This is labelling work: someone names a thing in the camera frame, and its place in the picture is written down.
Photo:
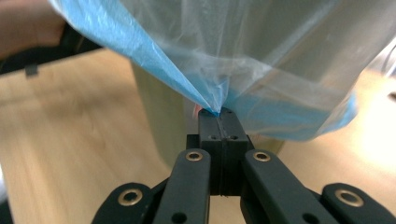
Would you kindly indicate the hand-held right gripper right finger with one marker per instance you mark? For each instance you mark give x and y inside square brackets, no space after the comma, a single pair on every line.
[232,140]

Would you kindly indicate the white blue-edged plastic bag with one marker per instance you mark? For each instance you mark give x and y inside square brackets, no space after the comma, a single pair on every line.
[218,46]

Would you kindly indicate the grey tape piece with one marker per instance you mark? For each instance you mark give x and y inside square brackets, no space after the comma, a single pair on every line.
[31,70]

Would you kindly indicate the green plastic bin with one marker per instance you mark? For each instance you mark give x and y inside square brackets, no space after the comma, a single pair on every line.
[162,118]

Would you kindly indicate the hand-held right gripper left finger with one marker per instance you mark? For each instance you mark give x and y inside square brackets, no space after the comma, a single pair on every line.
[213,137]

